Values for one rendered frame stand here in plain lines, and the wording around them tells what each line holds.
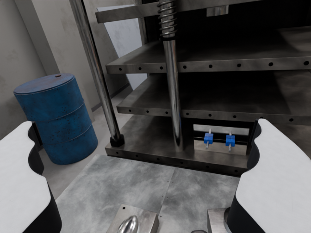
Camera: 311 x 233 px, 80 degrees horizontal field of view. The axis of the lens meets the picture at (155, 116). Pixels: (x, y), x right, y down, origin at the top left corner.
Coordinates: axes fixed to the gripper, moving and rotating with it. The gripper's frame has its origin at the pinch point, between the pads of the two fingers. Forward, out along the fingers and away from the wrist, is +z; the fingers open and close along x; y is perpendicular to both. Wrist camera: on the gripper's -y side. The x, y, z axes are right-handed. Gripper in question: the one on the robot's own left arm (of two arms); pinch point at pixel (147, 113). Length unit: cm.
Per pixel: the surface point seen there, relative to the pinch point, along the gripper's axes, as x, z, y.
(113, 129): -23, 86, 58
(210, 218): 19, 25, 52
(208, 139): 30, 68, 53
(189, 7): 16, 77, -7
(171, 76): 10, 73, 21
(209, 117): 30, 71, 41
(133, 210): -7, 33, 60
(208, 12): 30, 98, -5
